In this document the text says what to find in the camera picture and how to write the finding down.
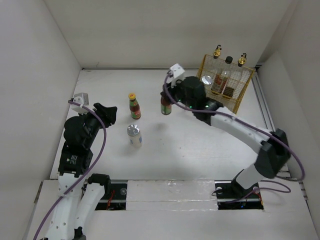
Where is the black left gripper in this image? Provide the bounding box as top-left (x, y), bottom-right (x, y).
top-left (79, 102), bottom-right (117, 147)

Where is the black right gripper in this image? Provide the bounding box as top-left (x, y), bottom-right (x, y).
top-left (161, 75), bottom-right (196, 109)

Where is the red sauce bottle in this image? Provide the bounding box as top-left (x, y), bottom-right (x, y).
top-left (160, 96), bottom-right (172, 115)
top-left (128, 93), bottom-right (141, 120)

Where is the white shaker jar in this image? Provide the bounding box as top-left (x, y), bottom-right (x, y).
top-left (127, 124), bottom-right (142, 148)
top-left (201, 75), bottom-right (213, 86)

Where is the clear glass bottle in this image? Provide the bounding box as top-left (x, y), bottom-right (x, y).
top-left (204, 44), bottom-right (222, 81)

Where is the black cap sauce bottle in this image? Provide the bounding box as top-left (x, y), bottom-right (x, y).
top-left (211, 56), bottom-right (233, 95)

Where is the glass cruet dark liquid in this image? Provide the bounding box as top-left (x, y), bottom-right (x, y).
top-left (223, 52), bottom-right (247, 98)

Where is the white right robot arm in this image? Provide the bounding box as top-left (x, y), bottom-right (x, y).
top-left (161, 76), bottom-right (291, 198)

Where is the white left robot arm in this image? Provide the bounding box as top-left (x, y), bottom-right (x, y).
top-left (34, 101), bottom-right (118, 240)

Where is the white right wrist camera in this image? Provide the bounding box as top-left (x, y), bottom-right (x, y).
top-left (169, 63), bottom-right (185, 88)

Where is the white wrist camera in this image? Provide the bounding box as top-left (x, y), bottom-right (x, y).
top-left (71, 92), bottom-right (89, 115)
top-left (169, 63), bottom-right (185, 88)

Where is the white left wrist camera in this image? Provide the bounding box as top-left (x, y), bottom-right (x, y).
top-left (71, 92), bottom-right (89, 115)

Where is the yellow wire basket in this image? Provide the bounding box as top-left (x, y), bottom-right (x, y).
top-left (196, 54), bottom-right (254, 114)

